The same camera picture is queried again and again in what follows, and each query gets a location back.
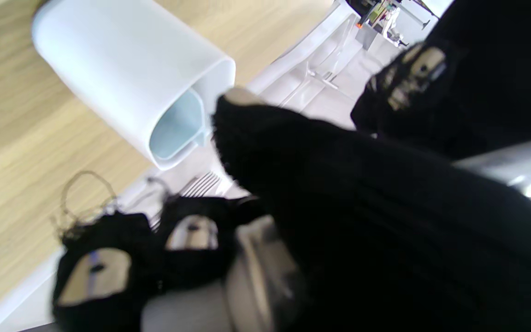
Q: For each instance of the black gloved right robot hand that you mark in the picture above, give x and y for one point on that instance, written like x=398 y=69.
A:
x=385 y=230

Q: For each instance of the white divided toothbrush holder cup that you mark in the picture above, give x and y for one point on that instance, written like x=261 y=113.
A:
x=122 y=69

